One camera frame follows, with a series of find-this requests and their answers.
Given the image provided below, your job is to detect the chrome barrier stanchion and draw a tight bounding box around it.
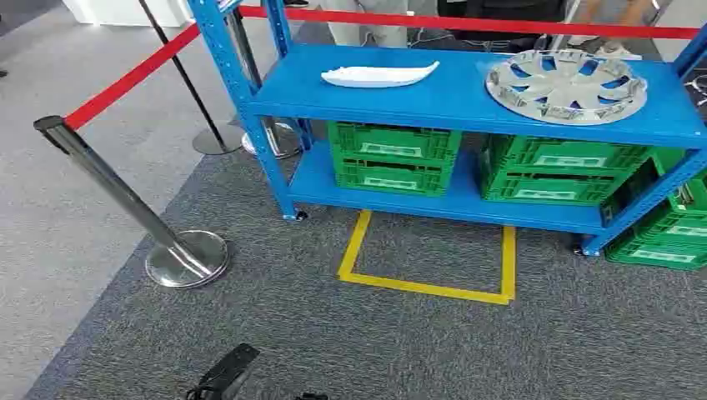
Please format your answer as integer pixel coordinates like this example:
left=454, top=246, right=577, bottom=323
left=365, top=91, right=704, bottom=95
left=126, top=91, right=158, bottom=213
left=33, top=115, right=230, bottom=289
left=228, top=7, right=303, bottom=161

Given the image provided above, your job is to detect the green plastic crate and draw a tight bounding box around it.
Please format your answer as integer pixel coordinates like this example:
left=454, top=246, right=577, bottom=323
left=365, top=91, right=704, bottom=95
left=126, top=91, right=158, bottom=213
left=478, top=133, right=653, bottom=179
left=479, top=169, right=632, bottom=207
left=604, top=228, right=707, bottom=272
left=328, top=121, right=463, bottom=165
left=333, top=157, right=458, bottom=198
left=629, top=202, right=707, bottom=247
left=599, top=147, right=707, bottom=227

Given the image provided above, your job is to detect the white plastic car part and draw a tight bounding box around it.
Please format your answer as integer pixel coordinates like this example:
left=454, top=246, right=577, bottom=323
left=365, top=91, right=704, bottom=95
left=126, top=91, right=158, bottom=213
left=320, top=60, right=441, bottom=89

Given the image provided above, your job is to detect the black pole barrier stanchion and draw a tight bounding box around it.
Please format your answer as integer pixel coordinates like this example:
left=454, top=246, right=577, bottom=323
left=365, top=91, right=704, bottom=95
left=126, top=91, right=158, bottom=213
left=138, top=0, right=244, bottom=156

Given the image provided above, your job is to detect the blue metal shelf rack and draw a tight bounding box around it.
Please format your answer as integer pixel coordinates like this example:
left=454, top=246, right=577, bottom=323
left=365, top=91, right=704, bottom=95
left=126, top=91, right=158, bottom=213
left=188, top=0, right=707, bottom=258

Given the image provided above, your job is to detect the white display plinth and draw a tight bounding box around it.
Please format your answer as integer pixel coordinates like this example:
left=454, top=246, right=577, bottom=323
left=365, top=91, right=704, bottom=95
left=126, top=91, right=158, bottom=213
left=62, top=0, right=194, bottom=28

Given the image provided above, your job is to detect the person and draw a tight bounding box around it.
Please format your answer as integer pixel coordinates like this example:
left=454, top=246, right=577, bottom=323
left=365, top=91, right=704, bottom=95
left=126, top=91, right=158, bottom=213
left=569, top=0, right=664, bottom=61
left=320, top=0, right=411, bottom=48

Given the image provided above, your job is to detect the silver wheel hubcap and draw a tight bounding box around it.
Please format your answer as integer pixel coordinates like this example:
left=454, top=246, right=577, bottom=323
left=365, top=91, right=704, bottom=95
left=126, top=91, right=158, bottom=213
left=484, top=48, right=649, bottom=127

